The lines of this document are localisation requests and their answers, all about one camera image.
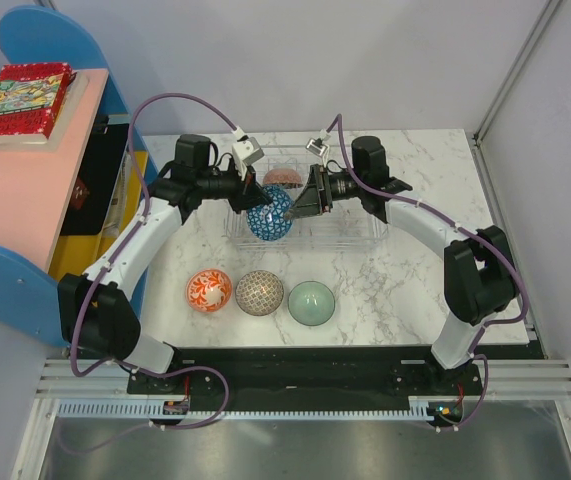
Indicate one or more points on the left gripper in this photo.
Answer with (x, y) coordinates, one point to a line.
(248, 192)

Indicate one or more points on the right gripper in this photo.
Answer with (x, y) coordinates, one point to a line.
(313, 203)

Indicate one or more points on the blue patterned bowl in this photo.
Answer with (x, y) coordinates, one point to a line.
(269, 222)

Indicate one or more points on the orange floral bowl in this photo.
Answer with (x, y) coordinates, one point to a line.
(208, 290)

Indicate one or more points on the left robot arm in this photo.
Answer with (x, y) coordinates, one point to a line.
(95, 307)

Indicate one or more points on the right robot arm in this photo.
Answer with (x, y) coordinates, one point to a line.
(478, 269)

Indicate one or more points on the brown patterned bowl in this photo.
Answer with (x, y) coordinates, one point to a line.
(259, 293)

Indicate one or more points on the pale green bowl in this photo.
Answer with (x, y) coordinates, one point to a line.
(311, 303)

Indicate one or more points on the black book on shelf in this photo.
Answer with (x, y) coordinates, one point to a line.
(96, 179)

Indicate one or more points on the yellow book on shelf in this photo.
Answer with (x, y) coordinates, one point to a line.
(73, 254)

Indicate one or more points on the beige book under red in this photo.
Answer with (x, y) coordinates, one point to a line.
(69, 105)

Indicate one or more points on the blue pink bookshelf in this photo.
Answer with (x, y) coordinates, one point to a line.
(35, 186)

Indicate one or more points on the red illustrated book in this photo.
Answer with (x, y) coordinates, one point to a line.
(31, 96)

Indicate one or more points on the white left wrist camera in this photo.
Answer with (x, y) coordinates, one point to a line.
(246, 152)

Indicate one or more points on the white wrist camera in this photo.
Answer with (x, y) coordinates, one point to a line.
(246, 152)
(317, 147)

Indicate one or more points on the clear wire dish rack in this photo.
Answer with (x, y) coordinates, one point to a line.
(346, 227)

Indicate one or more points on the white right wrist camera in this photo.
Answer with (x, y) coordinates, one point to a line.
(317, 147)

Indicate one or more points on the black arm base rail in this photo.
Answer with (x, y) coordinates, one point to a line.
(302, 379)

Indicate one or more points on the white cable duct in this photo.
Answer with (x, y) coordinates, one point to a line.
(164, 410)

